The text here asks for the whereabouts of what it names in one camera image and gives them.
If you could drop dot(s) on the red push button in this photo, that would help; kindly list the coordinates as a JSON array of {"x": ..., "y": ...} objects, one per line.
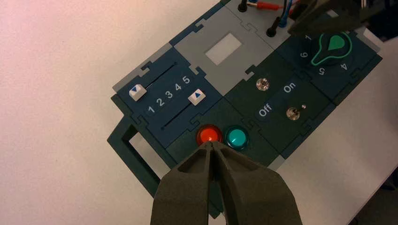
[{"x": 209, "y": 134}]

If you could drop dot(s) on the white slider knob up arrow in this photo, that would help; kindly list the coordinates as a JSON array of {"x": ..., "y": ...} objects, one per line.
[{"x": 197, "y": 97}]

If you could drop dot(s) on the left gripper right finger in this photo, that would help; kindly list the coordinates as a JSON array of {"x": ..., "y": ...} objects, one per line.
[{"x": 255, "y": 195}]

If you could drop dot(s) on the white slider knob down arrow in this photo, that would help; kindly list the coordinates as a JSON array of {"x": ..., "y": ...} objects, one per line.
[{"x": 137, "y": 92}]

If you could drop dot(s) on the dark teal control panel board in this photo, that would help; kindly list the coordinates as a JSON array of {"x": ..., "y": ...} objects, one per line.
[{"x": 236, "y": 102}]

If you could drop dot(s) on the green rotary selector knob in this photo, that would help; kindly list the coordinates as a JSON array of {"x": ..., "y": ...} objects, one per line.
[{"x": 331, "y": 49}]

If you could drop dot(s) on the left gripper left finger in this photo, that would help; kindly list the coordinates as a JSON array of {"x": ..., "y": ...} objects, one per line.
[{"x": 183, "y": 192}]

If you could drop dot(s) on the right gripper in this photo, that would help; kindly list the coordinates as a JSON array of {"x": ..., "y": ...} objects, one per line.
[{"x": 382, "y": 17}]

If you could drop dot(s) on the white display window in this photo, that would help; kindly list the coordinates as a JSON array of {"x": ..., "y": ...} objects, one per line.
[{"x": 223, "y": 49}]

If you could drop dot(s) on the green push button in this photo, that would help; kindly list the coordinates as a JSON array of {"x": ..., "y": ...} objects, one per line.
[{"x": 237, "y": 138}]

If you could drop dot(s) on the metal toggle switch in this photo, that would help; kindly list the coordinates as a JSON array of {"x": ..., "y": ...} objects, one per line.
[
  {"x": 293, "y": 113},
  {"x": 262, "y": 84}
]

